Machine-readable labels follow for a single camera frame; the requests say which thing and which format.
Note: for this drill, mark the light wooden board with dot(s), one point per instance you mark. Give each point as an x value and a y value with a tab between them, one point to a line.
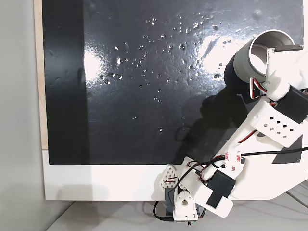
38	72

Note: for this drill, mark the black glossy mat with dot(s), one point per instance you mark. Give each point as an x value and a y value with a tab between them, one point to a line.
144	120

